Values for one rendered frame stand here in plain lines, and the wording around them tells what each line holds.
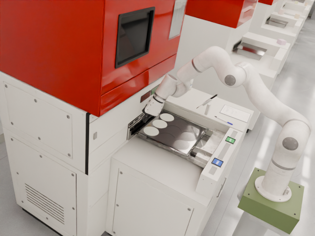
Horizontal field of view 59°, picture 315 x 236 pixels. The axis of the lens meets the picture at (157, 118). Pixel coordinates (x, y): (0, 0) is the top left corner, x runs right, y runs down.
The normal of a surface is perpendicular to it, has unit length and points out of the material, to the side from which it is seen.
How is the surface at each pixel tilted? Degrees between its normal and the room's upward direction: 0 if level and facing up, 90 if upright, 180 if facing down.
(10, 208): 0
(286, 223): 90
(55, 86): 90
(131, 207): 90
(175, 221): 90
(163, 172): 0
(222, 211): 0
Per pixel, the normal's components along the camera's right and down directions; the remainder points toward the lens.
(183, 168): 0.15, -0.83
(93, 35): -0.48, 0.42
